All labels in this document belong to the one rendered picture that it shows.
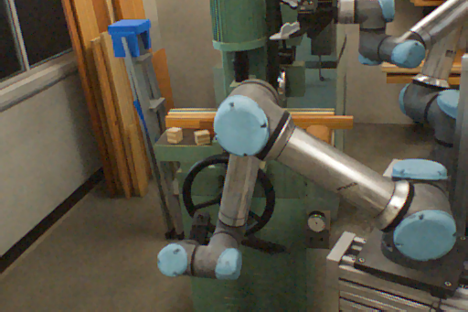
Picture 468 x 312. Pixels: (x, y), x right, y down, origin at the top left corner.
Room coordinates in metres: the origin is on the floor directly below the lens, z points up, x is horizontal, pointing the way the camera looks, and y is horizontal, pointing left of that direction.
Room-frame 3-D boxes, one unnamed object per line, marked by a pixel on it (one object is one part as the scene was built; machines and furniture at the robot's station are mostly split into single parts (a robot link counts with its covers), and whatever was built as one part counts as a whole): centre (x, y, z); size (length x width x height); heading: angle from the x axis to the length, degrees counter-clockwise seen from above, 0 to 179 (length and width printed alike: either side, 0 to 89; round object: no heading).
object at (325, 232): (1.50, -0.27, 0.58); 0.12 x 0.08 x 0.08; 167
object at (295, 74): (1.84, -0.24, 1.02); 0.09 x 0.07 x 0.12; 77
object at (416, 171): (1.03, -0.41, 0.98); 0.13 x 0.12 x 0.14; 164
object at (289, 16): (1.87, -0.24, 1.23); 0.09 x 0.08 x 0.15; 167
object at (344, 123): (1.69, -0.09, 0.92); 0.67 x 0.02 x 0.04; 77
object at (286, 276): (1.82, -0.07, 0.36); 0.58 x 0.45 x 0.71; 167
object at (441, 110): (1.45, -0.68, 0.98); 0.13 x 0.12 x 0.14; 22
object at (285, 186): (1.82, -0.08, 0.76); 0.57 x 0.45 x 0.09; 167
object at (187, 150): (1.59, -0.04, 0.87); 0.61 x 0.30 x 0.06; 77
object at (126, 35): (2.51, 0.40, 0.58); 0.27 x 0.25 x 1.16; 74
